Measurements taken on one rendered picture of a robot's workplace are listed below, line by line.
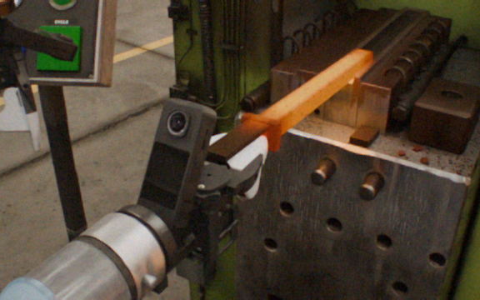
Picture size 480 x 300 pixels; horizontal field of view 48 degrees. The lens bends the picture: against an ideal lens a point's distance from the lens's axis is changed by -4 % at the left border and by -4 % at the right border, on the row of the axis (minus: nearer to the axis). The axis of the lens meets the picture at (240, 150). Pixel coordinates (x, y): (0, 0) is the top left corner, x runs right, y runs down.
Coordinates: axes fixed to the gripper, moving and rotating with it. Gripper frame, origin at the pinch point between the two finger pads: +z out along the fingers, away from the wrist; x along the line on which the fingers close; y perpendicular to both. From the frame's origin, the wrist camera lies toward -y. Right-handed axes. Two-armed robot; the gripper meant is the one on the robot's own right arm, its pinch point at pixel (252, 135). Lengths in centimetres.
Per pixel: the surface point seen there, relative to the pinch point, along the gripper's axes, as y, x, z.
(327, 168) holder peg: 13.8, 1.8, 19.5
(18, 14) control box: -4, -52, 11
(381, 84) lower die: 2.5, 5.8, 28.4
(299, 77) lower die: 3.9, -7.3, 27.6
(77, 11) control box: -4.7, -42.9, 15.7
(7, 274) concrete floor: 101, -115, 32
